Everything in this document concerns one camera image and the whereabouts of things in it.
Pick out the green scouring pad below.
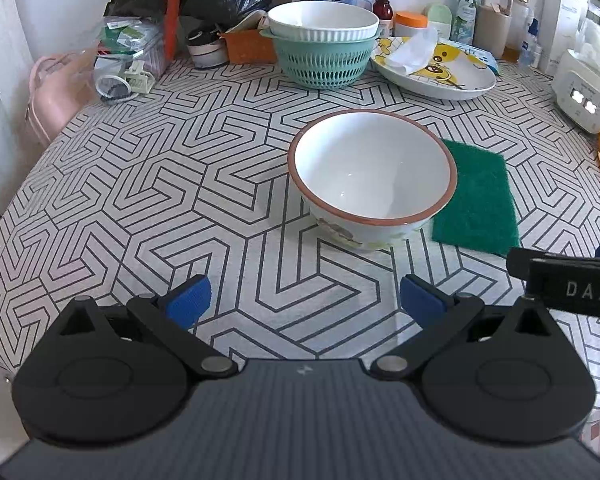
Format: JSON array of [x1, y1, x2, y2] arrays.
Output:
[[431, 139, 521, 257]]

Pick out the pink plastic container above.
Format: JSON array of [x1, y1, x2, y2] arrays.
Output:
[[27, 54, 98, 147]]

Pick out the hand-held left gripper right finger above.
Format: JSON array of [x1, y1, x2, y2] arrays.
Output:
[[370, 274, 563, 381]]

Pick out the yellow cartoon printed plate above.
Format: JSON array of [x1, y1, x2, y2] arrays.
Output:
[[370, 37, 498, 101]]

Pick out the white bowl with brown rim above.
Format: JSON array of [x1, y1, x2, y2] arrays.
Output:
[[287, 110, 458, 253]]

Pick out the clear plastic bag of packets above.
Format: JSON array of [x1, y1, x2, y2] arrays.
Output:
[[94, 14, 168, 103]]

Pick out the white carton box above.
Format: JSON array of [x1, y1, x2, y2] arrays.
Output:
[[536, 0, 590, 77]]

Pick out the blue desk organizer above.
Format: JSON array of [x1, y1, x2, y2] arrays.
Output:
[[310, 0, 375, 11]]

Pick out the geometric patterned tablecloth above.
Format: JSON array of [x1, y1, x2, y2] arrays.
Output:
[[0, 55, 600, 461]]

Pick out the teal plastic colander basket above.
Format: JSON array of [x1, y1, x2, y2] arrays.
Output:
[[260, 27, 381, 91]]

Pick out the beige flask with handle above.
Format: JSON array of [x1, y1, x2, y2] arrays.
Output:
[[472, 0, 514, 59]]

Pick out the white ribbed bowl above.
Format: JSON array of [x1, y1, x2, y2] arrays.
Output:
[[267, 1, 380, 43]]

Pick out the red plastic strip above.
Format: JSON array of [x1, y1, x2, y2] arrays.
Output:
[[164, 0, 190, 61]]

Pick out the green lid white jar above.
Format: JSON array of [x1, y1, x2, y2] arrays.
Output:
[[426, 4, 454, 41]]

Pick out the small blue cap bottle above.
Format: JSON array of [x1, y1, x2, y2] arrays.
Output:
[[518, 19, 542, 67]]

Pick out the gold cap clear bottle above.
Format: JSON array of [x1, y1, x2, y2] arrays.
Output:
[[509, 0, 532, 52]]

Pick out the teal trigger spray bottle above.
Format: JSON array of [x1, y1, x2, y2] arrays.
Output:
[[449, 0, 482, 47]]

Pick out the black and white jar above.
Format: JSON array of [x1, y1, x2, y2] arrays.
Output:
[[186, 27, 229, 69]]

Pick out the white crumpled tissue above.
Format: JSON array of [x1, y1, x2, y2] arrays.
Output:
[[384, 25, 440, 75]]

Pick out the round white ring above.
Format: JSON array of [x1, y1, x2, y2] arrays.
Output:
[[96, 74, 132, 105]]

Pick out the brown spray bottle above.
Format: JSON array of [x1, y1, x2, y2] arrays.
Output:
[[372, 0, 395, 37]]

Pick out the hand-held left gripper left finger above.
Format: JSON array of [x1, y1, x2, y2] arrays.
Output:
[[45, 274, 238, 378]]

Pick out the orange lid jar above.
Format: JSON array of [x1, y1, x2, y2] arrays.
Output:
[[395, 11, 429, 39]]

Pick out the white plastic clip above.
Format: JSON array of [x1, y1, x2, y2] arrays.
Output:
[[124, 61, 154, 97]]

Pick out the white kettle base appliance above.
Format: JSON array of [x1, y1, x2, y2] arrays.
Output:
[[551, 49, 600, 135]]

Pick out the orange cardboard box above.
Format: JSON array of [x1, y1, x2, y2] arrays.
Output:
[[219, 27, 278, 65]]

